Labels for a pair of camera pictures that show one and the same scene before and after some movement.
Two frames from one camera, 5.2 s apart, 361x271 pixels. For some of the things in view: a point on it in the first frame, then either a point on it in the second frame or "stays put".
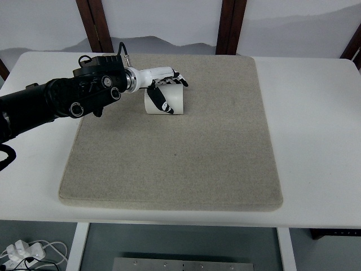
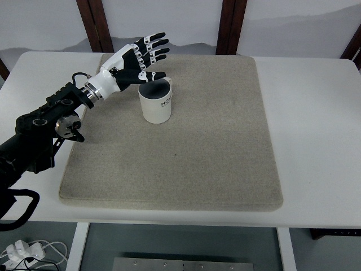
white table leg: [287, 250] stays put
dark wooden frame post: [352, 48] stays put
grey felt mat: [219, 154] stays put
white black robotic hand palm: [146, 78] -> [124, 68]
